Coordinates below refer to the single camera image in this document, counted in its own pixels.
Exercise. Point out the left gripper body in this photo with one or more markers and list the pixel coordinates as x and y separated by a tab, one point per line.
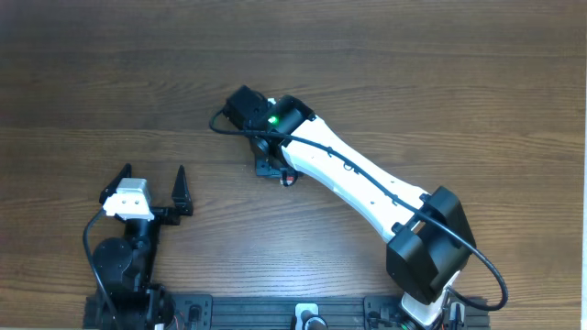
167	215

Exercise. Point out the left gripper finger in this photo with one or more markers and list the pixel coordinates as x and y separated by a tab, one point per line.
181	197
121	174

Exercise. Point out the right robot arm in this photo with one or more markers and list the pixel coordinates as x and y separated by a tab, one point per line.
357	179

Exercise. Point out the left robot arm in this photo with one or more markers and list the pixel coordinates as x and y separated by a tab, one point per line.
112	263

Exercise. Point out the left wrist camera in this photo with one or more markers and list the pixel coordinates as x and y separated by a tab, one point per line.
130	199

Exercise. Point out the mounting rail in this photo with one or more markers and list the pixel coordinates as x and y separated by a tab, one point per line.
257	314

